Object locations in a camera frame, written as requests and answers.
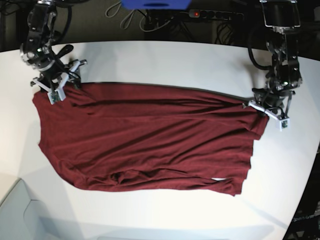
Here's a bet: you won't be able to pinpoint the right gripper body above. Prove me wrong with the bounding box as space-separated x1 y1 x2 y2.
30 59 88 105

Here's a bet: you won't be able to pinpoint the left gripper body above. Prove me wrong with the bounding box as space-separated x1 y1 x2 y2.
242 92 295 132

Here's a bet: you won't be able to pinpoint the dark red t-shirt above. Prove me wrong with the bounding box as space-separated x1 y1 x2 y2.
32 83 269 196

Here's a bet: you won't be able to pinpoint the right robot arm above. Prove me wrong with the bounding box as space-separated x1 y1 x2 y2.
20 0 88 105

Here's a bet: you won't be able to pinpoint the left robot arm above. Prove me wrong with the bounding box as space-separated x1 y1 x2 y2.
247 0 303 131

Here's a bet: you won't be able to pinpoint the blue box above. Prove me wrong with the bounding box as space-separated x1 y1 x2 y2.
121 0 191 10

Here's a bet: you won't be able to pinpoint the black power strip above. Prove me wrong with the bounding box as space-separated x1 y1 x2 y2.
188 9 245 21

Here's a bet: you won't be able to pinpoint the white bin at corner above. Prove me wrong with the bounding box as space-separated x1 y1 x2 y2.
0 179 84 240

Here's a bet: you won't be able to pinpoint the white cable loops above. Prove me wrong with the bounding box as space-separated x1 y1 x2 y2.
104 1 173 32

